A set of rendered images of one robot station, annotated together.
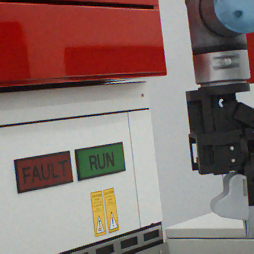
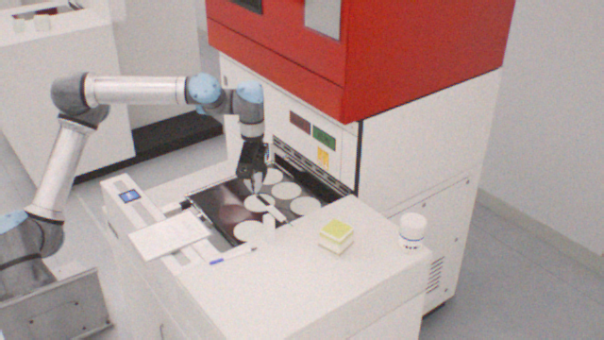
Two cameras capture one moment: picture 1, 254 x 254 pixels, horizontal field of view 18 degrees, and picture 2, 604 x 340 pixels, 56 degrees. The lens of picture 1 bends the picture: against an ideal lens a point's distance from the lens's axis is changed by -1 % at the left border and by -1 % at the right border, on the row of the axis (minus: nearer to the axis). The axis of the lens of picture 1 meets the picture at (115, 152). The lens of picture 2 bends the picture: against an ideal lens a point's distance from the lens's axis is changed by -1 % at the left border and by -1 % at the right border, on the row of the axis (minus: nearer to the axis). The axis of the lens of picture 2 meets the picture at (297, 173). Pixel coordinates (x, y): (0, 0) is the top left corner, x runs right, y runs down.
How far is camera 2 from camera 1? 2.36 m
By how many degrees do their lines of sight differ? 101
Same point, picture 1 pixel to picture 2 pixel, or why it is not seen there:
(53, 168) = (302, 124)
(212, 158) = not seen: hidden behind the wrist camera
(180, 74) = not seen: outside the picture
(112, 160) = (328, 142)
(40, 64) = (281, 81)
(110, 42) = (311, 90)
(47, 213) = (299, 137)
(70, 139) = (311, 119)
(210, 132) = not seen: hidden behind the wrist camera
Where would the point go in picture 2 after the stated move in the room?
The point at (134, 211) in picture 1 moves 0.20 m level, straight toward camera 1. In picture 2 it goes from (337, 172) to (278, 162)
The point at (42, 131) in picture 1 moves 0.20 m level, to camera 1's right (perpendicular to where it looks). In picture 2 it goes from (301, 108) to (284, 137)
